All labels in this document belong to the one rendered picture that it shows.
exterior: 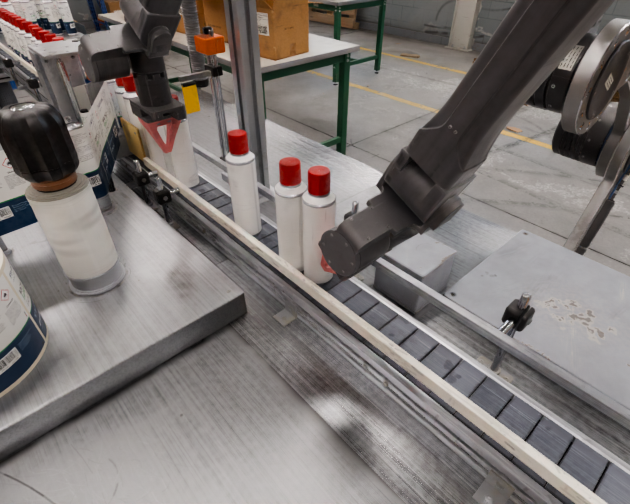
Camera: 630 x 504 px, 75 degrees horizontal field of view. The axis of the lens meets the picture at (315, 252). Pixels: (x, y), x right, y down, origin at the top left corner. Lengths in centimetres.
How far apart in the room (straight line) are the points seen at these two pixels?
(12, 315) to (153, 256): 26
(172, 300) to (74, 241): 17
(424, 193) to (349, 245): 9
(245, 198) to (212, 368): 30
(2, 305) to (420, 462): 56
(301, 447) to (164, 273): 38
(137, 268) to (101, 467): 33
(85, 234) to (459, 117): 55
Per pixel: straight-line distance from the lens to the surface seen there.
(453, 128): 40
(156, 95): 82
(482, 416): 55
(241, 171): 74
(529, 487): 57
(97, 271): 75
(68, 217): 69
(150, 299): 73
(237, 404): 63
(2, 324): 65
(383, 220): 46
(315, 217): 62
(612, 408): 56
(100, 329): 72
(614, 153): 138
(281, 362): 66
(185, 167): 98
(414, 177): 45
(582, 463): 61
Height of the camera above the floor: 136
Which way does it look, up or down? 39 degrees down
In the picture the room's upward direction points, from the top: straight up
